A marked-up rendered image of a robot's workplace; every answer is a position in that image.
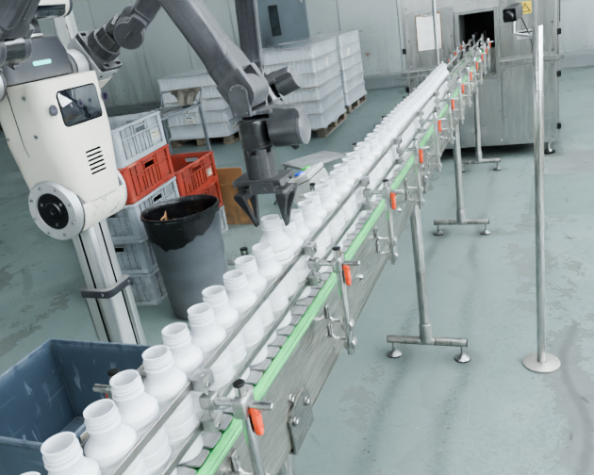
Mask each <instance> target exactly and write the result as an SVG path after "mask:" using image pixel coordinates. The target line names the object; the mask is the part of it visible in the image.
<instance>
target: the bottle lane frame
mask: <svg viewBox="0 0 594 475"><path fill-rule="evenodd" d="M438 118H439V119H440V118H447V121H443V122H442V127H443V128H444V129H445V128H450V127H449V113H448V104H446V105H445V107H444V108H443V109H442V110H441V112H440V113H439V115H438ZM426 145H427V146H429V147H430V150H428V153H429V154H432V153H435V152H436V146H435V134H434V125H433V124H432V126H431V127H430V129H429V130H428V131H427V133H426V134H425V135H424V137H423V139H422V140H421V142H420V147H425V146H426ZM422 155H423V163H420V170H421V185H422V186H423V190H424V185H423V170H424V169H425V168H426V166H427V167H428V171H429V172H430V174H429V179H430V177H431V175H432V173H433V171H434V169H435V167H436V165H433V166H430V165H428V164H427V160H426V157H427V156H428V157H429V163H430V164H435V163H437V160H436V158H435V155H430V156H429V155H428V154H426V150H423V153H422ZM405 179H407V181H408V182H407V184H408V186H409V187H410V188H416V187H417V183H416V173H415V161H414V155H413V154H412V156H411V157H410V158H409V159H408V161H407V162H406V163H405V165H404V167H403V168H402V170H401V171H400V173H399V174H398V176H397V177H396V178H395V180H394V182H393V183H392V185H391V189H403V190H404V193H403V194H396V197H395V200H396V209H392V205H391V211H392V220H393V229H394V236H395V237H396V238H397V239H399V238H400V236H401V234H402V232H403V230H404V228H405V226H406V224H407V222H408V220H409V218H410V216H411V214H412V212H413V210H414V208H415V206H416V204H417V202H409V201H408V200H406V191H407V190H408V192H409V194H408V195H409V199H410V200H418V194H417V193H416V190H415V189H408V188H406V187H405ZM375 226H377V228H378V236H379V237H380V238H388V224H387V215H386V207H385V199H383V198H382V200H381V201H380V203H379V204H378V205H377V206H376V208H375V209H374V210H373V212H372V214H371V216H370V217H369V218H368V219H367V221H366V223H365V224H364V226H363V227H362V229H361V230H360V232H359V233H358V235H356V238H355V240H353V243H352V244H351V246H350V247H348V250H347V252H346V253H344V256H345V260H360V262H361V265H360V267H351V269H350V272H351V279H352V284H351V285H350V286H347V285H346V281H345V285H346V291H347V298H348V304H349V312H350V318H352V319H354V320H355V323H356V322H357V320H358V318H359V316H360V314H361V312H362V310H363V308H364V306H365V304H366V302H367V300H368V298H369V297H370V295H371V292H372V290H373V288H374V286H375V285H376V283H377V281H378V279H379V277H380V275H381V273H382V271H383V269H384V267H385V265H386V264H387V262H388V256H389V254H380V253H379V252H377V249H376V241H377V240H379V239H378V238H377V237H375V233H374V227H375ZM379 243H380V251H381V252H382V253H383V252H390V249H389V246H388V241H387V240H379ZM329 274H330V276H329V278H328V279H327V281H324V285H323V286H322V288H321V289H320V291H319V293H318V294H317V296H316V297H314V298H313V299H314V300H313V302H312V303H311V305H310V306H308V307H307V310H306V311H305V313H304V314H303V315H302V316H301V319H300V320H299V322H298V323H297V325H292V326H294V329H293V331H292V332H291V334H290V335H289V336H286V337H287V338H288V339H287V340H286V342H285V343H284V344H283V346H282V347H278V348H279V352H278V353H277V355H276V356H275V357H274V358H272V359H271V360H272V362H271V363H270V365H269V366H268V368H267V369H266V370H265V371H261V372H262V373H263V375H262V376H261V378H260V379H259V381H258V382H257V384H256V385H252V386H253V387H254V389H253V392H254V397H255V401H271V402H274V403H275V409H274V411H273V412H271V411H262V410H261V416H262V421H263V426H264V434H263V435H256V437H257V441H258V446H259V449H260V454H261V458H262V463H263V466H264V471H265V472H267V473H270V474H271V475H278V474H279V472H280V470H281V468H282V466H283V465H284V464H285V462H286V460H287V458H288V456H289V453H290V451H291V449H292V443H291V438H290V433H289V425H288V419H289V409H290V407H291V405H292V404H293V403H295V402H296V396H297V395H298V393H299V391H300V389H301V388H302V386H304V387H306V388H307V389H308V391H309V397H310V399H311V407H312V408H313V406H314V404H315V402H316V400H317V398H318V397H319V395H320V393H321V391H322V388H323V386H324V384H325V382H326V380H327V378H328V376H329V375H330V373H331V371H332V369H333V367H334V365H335V364H336V362H337V360H338V357H339V355H340V353H341V351H342V349H343V347H344V341H345V340H335V339H334V338H332V337H330V336H329V333H328V326H327V325H328V323H329V321H331V320H330V319H327V318H326V314H325V308H324V307H325V306H326V304H327V303H329V306H330V314H331V317H332V318H333V319H342V313H341V307H340V300H339V294H338V281H337V275H336V274H335V273H333V272H332V273H329ZM227 415H231V416H233V419H232V421H231V422H230V424H229V425H228V427H227V428H226V430H224V431H218V432H221V433H222V436H221V437H220V439H219V440H218V442H217V443H216V445H215V446H214V448H212V449H205V450H209V455H208V457H207V458H206V459H205V461H204V462H203V464H202V465H201V466H200V467H190V468H192V469H195V471H196V474H195V475H239V473H238V472H236V473H235V472H234V470H233V467H232V463H231V458H230V456H231V454H232V453H233V451H234V450H235V449H238V453H239V459H240V463H241V465H240V466H241V468H242V469H243V471H244V472H250V473H254V472H253V469H252V465H251V460H250V456H249V452H248V448H247V444H246V440H245V435H244V431H243V428H242V423H241V419H235V418H234V415H233V414H227Z"/></svg>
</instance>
